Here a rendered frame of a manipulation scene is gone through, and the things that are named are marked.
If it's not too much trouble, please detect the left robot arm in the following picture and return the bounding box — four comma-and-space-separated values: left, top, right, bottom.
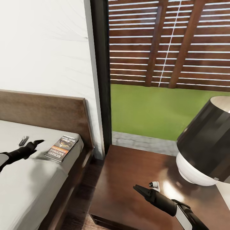
0, 136, 44, 172

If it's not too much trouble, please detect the hardback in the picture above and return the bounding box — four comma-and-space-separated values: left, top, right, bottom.
45, 135, 79, 163

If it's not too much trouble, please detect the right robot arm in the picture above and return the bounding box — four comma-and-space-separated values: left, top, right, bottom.
133, 181, 209, 230

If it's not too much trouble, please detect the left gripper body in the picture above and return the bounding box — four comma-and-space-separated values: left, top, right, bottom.
16, 142, 37, 160

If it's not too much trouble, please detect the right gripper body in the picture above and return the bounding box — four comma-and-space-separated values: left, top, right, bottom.
146, 189, 167, 211

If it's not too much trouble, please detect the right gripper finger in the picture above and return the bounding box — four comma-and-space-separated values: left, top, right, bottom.
135, 185, 153, 197
133, 186, 148, 200

